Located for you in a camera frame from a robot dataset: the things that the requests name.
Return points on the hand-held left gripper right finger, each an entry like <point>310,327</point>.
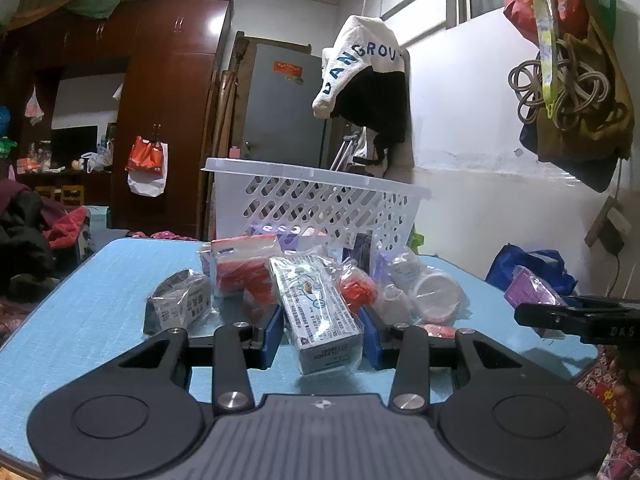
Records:
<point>369,335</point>

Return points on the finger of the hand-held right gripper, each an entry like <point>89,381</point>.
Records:
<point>560,317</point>

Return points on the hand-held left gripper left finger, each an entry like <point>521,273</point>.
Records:
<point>274,335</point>

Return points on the white box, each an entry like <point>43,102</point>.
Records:
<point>320,310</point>

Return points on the white plastic lattice basket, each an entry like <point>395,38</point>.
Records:
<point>300,200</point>

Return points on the purple plastic packet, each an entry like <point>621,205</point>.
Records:
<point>530,285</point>

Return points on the red item in clear bag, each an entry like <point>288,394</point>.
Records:
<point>357,287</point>

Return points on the blue bag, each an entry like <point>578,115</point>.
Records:
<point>520,265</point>

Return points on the red and white packet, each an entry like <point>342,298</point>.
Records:
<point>240,270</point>

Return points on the dark blue packet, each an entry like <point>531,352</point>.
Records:
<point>362,252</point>

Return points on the black item with white label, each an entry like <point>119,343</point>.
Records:
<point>175,305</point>

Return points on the metal crutches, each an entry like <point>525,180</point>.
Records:
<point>342,152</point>

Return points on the brown hanging bag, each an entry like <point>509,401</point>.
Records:
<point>600,135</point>

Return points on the red plastic bag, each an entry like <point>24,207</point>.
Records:
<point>142,155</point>

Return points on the grey metal door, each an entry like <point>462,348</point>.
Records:
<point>280,110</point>

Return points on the red cloth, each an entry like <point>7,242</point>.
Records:
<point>67,227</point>

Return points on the black hanging garment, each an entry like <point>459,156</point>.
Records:
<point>380,100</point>

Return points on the dark red wooden wardrobe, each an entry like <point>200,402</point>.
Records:
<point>175,90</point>

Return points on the dark clothes pile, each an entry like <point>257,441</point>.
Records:
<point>22,240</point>

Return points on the black television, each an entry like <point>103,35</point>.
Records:
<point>75,145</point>

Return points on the white lettered hoodie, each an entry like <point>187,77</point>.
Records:
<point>350,55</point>

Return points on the red hanging bag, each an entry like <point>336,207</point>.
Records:
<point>570,0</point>

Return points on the pink and white plastic bag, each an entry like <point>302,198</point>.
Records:
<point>34,107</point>

